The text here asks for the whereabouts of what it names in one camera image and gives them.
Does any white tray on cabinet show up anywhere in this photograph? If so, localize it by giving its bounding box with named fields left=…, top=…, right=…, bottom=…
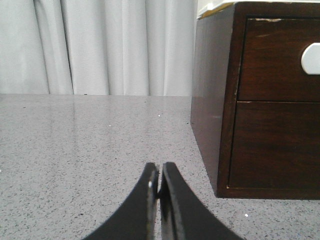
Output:
left=196, top=0, right=239, bottom=20

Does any wooden drawer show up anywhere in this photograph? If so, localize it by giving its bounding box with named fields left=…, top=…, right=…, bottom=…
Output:
left=237, top=18, right=320, bottom=102
left=228, top=102, right=320, bottom=190

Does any white curtain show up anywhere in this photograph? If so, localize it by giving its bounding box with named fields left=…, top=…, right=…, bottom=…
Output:
left=0, top=0, right=197, bottom=96

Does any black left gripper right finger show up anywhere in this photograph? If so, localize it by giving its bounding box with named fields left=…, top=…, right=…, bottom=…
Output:
left=160, top=162, right=241, bottom=240

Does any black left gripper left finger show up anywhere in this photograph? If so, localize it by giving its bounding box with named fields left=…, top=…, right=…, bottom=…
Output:
left=85, top=162, right=159, bottom=240

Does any white drawer handle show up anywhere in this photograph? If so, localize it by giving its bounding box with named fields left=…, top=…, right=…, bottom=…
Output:
left=300, top=42, right=320, bottom=75

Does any dark wooden drawer cabinet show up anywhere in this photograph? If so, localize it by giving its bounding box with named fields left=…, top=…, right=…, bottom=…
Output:
left=191, top=0, right=320, bottom=200

